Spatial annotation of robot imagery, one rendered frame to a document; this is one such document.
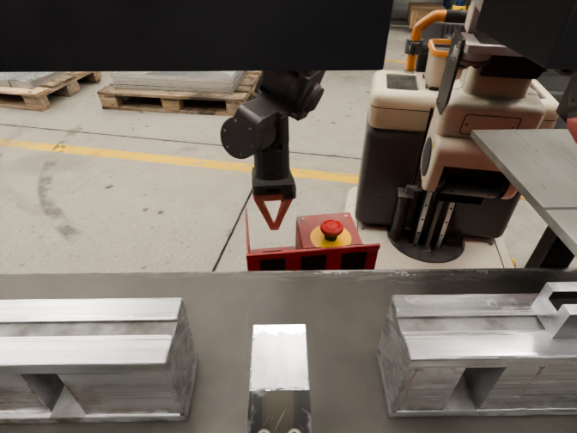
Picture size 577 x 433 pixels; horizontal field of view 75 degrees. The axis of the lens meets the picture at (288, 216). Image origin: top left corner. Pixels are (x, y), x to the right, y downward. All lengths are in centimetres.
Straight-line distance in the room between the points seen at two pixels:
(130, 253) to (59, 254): 32
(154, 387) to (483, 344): 25
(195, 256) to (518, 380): 156
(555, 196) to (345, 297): 24
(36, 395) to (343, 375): 26
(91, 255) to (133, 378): 165
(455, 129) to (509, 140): 45
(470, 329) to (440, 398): 7
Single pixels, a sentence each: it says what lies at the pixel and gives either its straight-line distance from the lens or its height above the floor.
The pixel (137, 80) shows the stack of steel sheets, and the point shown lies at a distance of 339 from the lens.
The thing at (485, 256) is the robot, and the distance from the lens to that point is 151.
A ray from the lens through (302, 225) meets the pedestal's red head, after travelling 68.
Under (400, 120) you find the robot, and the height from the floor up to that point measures 73.
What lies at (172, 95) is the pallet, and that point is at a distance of 320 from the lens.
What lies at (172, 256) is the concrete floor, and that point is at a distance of 182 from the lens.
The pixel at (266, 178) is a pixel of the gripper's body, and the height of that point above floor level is 90.
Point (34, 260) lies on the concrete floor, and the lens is 207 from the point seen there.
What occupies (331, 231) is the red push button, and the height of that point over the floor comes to 81.
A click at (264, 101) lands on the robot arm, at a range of 54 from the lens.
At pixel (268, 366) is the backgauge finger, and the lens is 24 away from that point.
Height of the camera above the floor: 122
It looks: 38 degrees down
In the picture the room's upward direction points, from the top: straight up
